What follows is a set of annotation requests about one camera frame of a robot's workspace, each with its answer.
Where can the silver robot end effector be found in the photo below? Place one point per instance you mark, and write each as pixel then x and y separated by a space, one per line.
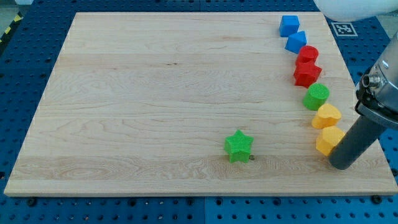
pixel 377 89

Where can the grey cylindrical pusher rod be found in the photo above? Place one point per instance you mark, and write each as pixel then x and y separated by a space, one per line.
pixel 359 137

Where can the green star block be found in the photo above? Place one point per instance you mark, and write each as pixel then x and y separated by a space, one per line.
pixel 238 147

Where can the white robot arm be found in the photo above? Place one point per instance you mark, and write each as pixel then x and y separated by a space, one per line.
pixel 354 10

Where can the red star block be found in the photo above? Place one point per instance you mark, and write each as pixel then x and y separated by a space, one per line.
pixel 306 73

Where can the yellow hexagon block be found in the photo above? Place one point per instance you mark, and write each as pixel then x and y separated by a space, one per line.
pixel 328 139

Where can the yellow heart block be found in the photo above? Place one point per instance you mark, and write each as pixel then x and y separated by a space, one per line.
pixel 326 116

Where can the green cylinder block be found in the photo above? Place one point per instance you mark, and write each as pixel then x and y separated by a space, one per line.
pixel 316 96

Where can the white fiducial marker tag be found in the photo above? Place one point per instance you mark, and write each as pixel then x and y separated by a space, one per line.
pixel 344 29

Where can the red cylinder block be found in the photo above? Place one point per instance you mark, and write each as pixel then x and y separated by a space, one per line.
pixel 306 54

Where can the blue cube block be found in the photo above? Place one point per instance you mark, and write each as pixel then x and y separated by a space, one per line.
pixel 289 25

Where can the wooden board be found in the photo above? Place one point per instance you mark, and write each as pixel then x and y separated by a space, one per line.
pixel 140 103

